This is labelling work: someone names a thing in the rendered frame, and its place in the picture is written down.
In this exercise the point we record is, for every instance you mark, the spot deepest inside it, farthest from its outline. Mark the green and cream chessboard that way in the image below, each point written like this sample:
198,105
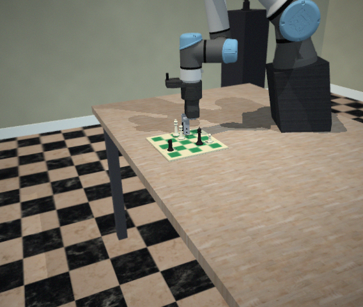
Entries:
187,147

